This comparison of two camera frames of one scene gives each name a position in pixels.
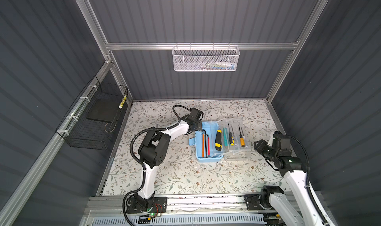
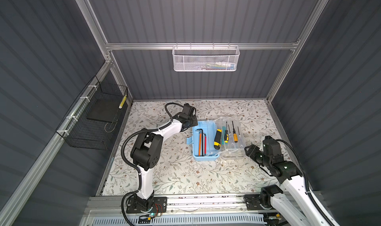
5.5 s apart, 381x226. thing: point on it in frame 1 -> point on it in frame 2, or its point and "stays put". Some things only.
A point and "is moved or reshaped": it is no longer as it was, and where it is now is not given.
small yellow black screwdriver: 231,138 is moved or reshaped
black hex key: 206,142 is moved or reshaped
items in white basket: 217,66 stays put
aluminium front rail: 228,205 stays put
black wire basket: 93,121 stays put
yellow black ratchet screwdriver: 218,145 stays put
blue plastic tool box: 207,141 stays put
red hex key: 208,144 is moved or reshaped
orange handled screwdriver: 242,140 -> 235,135
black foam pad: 104,109 stays put
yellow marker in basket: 122,101 stays put
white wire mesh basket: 202,58 stays put
